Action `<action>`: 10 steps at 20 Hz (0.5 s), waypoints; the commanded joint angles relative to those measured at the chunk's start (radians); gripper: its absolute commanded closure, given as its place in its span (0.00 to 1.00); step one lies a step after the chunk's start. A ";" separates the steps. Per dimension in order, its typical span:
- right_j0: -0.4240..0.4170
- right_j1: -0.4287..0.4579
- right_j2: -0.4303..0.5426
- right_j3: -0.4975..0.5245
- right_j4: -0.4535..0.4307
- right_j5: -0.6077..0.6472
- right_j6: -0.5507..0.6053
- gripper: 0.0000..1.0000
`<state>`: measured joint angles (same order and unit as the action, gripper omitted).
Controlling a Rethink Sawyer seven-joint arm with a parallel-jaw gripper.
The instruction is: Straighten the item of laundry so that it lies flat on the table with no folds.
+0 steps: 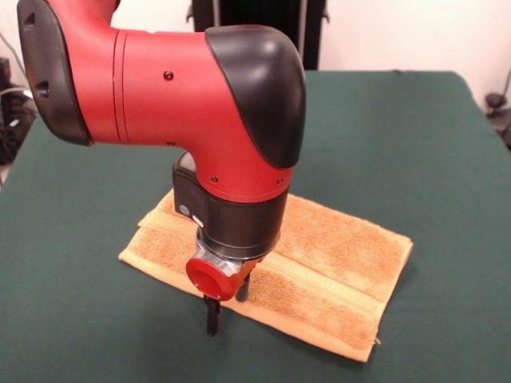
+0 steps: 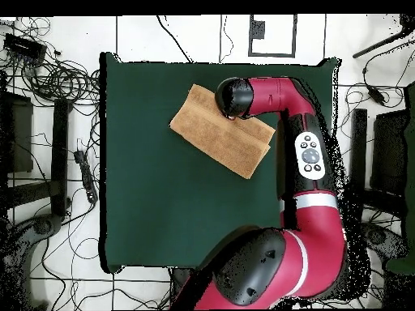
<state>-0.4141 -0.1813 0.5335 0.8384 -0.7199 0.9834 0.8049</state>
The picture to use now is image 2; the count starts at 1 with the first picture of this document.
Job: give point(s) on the orange terry towel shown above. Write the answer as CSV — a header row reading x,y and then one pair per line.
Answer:
x,y
220,139

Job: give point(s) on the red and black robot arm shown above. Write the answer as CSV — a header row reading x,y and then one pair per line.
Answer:
x,y
317,233

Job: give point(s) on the dark grey square plate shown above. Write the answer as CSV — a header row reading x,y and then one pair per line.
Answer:
x,y
257,29

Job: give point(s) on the dark green table cloth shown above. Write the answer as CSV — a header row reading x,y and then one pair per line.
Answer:
x,y
146,194

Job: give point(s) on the black stand leg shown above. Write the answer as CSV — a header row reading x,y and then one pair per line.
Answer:
x,y
360,139
60,155

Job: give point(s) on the black power adapter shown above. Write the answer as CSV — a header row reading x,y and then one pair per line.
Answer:
x,y
376,96

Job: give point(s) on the black power strip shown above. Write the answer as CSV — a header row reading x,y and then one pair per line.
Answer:
x,y
87,176

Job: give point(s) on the black panel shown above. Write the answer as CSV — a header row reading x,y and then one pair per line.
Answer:
x,y
389,149
19,136

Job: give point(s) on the black rod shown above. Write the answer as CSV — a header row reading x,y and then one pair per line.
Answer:
x,y
379,43

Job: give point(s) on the black robot stand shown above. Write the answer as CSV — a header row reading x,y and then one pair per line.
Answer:
x,y
180,278

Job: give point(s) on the black electronics box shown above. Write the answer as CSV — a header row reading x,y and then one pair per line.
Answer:
x,y
24,47

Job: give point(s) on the grey rectangular floor frame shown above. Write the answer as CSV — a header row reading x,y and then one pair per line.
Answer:
x,y
294,35

